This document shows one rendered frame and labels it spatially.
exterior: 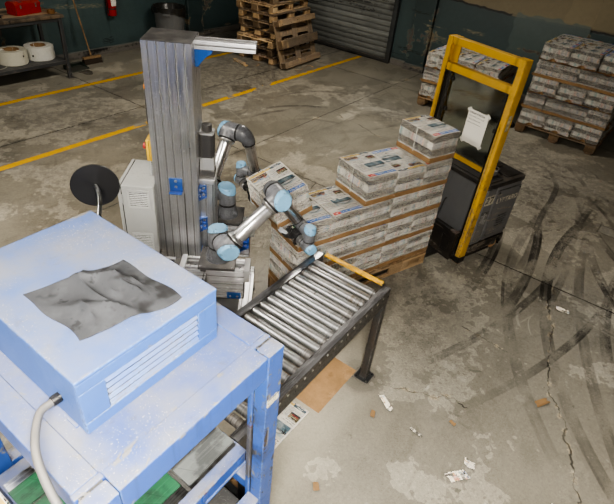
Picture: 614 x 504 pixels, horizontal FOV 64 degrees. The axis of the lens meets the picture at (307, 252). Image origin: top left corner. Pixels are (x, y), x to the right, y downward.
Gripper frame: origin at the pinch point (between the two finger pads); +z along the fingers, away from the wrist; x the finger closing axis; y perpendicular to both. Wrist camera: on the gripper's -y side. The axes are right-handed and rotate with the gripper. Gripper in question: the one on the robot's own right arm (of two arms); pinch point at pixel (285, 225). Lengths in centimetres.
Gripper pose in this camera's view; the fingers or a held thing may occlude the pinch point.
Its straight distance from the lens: 338.4
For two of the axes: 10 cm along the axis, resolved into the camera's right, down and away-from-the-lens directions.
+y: -1.7, -6.8, -7.1
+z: -5.3, -5.4, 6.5
